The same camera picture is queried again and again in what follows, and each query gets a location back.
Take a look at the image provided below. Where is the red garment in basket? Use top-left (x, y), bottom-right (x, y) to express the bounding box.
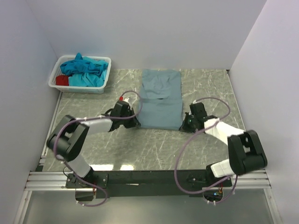
top-left (55, 75), bottom-right (69, 86)

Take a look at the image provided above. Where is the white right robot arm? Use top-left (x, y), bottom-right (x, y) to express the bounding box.
top-left (180, 102), bottom-right (268, 186)

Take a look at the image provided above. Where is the white plastic laundry basket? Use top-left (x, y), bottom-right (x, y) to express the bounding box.
top-left (48, 55), bottom-right (112, 94)

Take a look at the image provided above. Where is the bright blue t shirt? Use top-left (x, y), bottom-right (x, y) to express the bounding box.
top-left (60, 53), bottom-right (109, 76)

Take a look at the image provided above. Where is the grey-blue t shirt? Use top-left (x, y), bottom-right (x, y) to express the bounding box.
top-left (137, 70), bottom-right (183, 131)

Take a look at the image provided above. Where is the black base crossbar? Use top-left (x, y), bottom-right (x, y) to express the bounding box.
top-left (65, 170), bottom-right (232, 201)

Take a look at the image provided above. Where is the light blue t shirt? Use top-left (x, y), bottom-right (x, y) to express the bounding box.
top-left (68, 73), bottom-right (105, 87)

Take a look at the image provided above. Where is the aluminium rail frame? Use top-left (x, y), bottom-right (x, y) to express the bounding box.
top-left (24, 170), bottom-right (271, 191)

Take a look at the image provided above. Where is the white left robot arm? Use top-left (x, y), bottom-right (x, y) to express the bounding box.
top-left (46, 100), bottom-right (141, 188)

